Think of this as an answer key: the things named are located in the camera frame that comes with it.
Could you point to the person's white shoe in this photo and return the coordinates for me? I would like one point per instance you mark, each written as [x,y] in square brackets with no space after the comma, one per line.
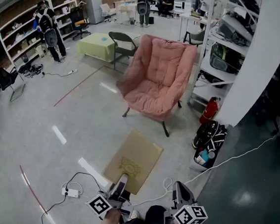
[135,214]

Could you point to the white open shelving unit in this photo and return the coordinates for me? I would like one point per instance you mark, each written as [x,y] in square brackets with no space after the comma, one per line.
[10,55]

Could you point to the black cantilever frame chair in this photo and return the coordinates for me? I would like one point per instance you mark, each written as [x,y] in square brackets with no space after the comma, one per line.
[3,78]

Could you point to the black office chair orange cushion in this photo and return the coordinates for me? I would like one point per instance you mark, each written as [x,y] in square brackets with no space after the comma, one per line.
[78,23]

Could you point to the white desk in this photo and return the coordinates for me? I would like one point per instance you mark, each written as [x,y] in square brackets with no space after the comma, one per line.
[126,6]

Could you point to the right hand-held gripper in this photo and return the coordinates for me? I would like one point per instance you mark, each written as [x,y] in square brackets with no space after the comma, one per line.
[190,216]

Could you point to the white wooden chair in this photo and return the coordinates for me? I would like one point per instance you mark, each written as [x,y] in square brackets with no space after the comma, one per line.
[179,5]

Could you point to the tan hardcover book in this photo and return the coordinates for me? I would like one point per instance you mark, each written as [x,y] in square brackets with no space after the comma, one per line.
[135,153]

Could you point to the black waste bin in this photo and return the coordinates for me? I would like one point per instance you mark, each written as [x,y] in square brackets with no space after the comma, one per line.
[151,20]

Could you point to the pink padded folding chair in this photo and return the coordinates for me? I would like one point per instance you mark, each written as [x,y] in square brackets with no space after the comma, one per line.
[159,73]

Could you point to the white metal equipment rack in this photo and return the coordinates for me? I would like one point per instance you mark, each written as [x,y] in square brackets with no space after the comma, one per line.
[216,69]

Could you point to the black green equipment case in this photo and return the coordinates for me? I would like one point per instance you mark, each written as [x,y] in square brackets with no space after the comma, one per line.
[225,58]

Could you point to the person's left forearm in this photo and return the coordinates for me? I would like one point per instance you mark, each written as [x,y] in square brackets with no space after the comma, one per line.
[108,223]

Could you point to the red fire extinguisher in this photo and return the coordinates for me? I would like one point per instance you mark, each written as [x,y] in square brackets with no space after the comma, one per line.
[209,111]

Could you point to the white fridge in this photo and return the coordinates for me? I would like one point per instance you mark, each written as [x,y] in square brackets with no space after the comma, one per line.
[93,7]

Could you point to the white bucket with bottles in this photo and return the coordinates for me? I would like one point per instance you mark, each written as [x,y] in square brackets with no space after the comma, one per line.
[197,166]

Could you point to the grey shell chair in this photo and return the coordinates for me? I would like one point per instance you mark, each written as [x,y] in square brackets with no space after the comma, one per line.
[196,36]

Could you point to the grey machine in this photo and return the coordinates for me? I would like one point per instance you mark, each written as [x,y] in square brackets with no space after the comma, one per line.
[232,28]

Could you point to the white office chair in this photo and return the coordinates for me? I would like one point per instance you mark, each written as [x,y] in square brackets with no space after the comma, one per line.
[106,8]

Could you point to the white work table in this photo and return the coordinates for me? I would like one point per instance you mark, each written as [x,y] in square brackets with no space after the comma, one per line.
[189,16]

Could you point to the small blue object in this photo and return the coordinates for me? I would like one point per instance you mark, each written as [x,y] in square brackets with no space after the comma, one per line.
[105,39]

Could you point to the white power strip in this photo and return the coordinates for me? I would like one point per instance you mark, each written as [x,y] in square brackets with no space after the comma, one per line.
[72,71]
[71,193]

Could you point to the black folding chair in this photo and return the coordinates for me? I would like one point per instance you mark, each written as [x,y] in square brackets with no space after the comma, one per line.
[123,38]

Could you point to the yellow-green covered table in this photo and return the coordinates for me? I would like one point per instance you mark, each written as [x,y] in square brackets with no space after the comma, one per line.
[94,44]

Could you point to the black striped backpack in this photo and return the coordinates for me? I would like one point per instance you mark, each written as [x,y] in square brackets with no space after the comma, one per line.
[207,136]

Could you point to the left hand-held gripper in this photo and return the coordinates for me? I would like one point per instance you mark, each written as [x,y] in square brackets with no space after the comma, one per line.
[122,205]

